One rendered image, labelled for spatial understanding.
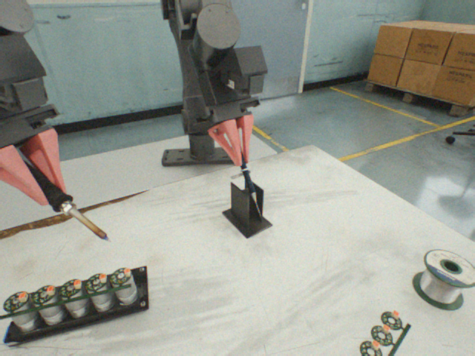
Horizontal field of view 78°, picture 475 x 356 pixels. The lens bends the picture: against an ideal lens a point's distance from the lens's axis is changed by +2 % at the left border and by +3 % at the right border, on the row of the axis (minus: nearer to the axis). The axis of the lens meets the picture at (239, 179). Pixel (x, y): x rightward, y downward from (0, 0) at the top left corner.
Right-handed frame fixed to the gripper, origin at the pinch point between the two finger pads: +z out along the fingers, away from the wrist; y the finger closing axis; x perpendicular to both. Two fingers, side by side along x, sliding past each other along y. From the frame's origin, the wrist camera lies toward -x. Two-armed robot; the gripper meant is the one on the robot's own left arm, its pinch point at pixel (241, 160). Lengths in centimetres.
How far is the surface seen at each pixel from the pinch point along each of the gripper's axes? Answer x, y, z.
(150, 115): 251, 59, -64
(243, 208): 1.6, -1.6, 8.1
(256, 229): 1.8, -0.2, 12.6
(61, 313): 0.3, -30.1, 10.8
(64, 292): -1.5, -28.9, 8.2
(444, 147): 85, 237, 45
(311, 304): -10.9, -2.6, 21.3
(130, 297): -2.0, -22.7, 12.1
